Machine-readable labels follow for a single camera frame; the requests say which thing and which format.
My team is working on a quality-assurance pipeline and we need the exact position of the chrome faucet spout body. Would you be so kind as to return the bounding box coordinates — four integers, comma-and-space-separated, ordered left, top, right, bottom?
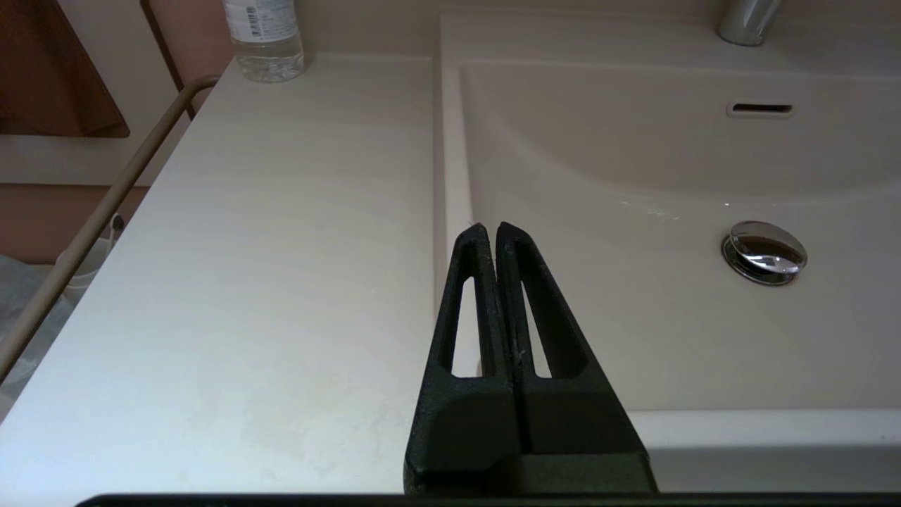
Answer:
718, 0, 783, 47

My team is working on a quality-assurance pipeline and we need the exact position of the white ceramic sink basin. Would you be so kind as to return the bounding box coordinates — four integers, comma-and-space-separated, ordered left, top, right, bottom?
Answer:
433, 14, 901, 494

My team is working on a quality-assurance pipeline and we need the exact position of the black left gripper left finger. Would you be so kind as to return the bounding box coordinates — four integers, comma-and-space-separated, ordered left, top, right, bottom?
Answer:
405, 223, 523, 493

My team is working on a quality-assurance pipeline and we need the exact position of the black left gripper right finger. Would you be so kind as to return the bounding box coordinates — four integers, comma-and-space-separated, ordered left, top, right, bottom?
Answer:
493, 221, 659, 493

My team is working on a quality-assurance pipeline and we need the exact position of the chrome sink drain stopper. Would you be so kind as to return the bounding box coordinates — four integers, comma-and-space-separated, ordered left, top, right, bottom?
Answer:
722, 221, 808, 286

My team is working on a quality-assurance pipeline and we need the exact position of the clear plastic water bottle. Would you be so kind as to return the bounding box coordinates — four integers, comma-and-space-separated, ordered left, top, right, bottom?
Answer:
222, 0, 305, 83

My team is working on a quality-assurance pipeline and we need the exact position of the white plastic cup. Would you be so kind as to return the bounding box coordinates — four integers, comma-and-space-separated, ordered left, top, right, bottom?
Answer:
55, 236, 115, 305

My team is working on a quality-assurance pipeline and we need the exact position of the brown hanging pouch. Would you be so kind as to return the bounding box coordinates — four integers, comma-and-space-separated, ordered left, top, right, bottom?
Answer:
0, 0, 131, 138

